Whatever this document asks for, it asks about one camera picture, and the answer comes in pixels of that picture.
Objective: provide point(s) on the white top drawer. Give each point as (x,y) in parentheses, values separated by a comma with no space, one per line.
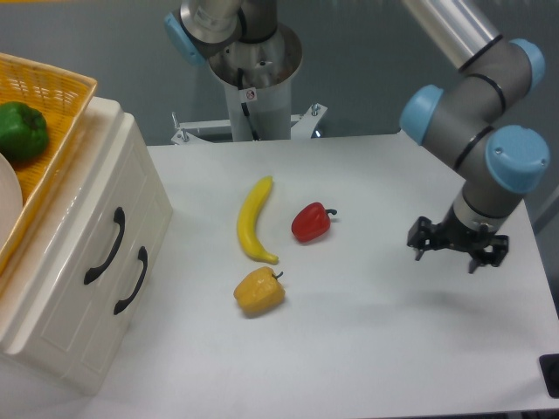
(121,207)

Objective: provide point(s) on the yellow bell pepper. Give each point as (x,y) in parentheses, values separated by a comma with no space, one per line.
(259,291)

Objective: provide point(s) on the white drawer cabinet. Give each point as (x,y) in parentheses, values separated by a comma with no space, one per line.
(85,370)

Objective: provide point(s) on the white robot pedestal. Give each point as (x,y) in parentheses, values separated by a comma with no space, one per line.
(257,82)

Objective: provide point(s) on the yellow banana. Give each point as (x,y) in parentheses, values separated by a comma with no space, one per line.
(248,217)

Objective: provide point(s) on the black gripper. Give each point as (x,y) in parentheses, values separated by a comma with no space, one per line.
(481,243)

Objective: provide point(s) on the black lower drawer handle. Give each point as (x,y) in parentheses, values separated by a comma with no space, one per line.
(140,271)

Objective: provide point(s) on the black device at table edge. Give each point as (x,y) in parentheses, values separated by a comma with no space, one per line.
(549,364)

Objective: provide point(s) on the white metal base frame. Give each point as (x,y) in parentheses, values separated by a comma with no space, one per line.
(301,122)

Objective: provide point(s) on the red bell pepper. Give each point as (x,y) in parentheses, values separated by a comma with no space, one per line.
(312,222)

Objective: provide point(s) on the yellow woven basket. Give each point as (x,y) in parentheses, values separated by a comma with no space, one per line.
(43,105)

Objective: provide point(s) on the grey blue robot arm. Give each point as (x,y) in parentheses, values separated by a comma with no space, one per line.
(499,166)

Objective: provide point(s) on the white plate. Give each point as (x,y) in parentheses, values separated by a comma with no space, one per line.
(11,200)

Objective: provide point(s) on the green bell pepper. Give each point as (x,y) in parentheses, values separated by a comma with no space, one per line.
(23,132)

